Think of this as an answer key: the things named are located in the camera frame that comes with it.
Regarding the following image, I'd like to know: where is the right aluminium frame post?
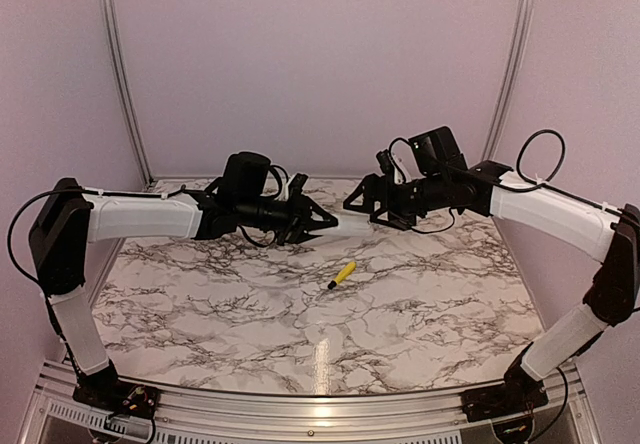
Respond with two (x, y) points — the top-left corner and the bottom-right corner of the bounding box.
(482, 0), (535, 160)

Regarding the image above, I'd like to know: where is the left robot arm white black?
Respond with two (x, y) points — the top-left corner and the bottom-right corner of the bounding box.
(27, 151), (339, 419)

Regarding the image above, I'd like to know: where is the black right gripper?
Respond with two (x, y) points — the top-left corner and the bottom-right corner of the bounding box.
(342, 172), (449, 231)

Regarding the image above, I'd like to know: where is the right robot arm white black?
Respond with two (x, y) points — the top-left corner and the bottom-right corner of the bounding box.
(343, 126), (639, 422)

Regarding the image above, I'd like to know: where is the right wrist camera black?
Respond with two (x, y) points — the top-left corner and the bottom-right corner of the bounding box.
(376, 149), (396, 177)

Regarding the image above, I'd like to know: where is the white remote control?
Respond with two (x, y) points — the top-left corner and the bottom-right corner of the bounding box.
(319, 214), (373, 237)

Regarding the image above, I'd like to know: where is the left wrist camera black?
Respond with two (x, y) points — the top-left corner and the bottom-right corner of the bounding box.
(287, 173), (308, 198)

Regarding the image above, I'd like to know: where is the aluminium frame post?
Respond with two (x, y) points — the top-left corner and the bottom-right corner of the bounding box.
(482, 0), (535, 160)
(100, 0), (154, 186)

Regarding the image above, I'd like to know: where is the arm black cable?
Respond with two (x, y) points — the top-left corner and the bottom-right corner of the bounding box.
(515, 129), (567, 193)
(7, 188), (94, 285)

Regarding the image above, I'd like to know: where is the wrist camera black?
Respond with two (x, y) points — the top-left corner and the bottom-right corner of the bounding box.
(376, 149), (396, 177)
(287, 173), (308, 198)

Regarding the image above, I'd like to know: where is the left aluminium frame post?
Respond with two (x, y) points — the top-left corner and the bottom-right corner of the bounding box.
(100, 0), (154, 186)

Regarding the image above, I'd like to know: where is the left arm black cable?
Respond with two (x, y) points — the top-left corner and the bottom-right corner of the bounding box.
(7, 188), (94, 285)

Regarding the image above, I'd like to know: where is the yellow screwdriver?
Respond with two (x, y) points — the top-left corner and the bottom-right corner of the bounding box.
(327, 261), (357, 290)

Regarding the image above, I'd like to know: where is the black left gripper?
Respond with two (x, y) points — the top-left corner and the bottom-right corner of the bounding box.
(238, 187), (339, 246)

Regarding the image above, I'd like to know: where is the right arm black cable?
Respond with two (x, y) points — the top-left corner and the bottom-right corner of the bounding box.
(515, 129), (567, 193)

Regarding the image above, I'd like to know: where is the front aluminium rail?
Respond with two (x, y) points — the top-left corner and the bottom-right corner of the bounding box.
(18, 362), (603, 443)

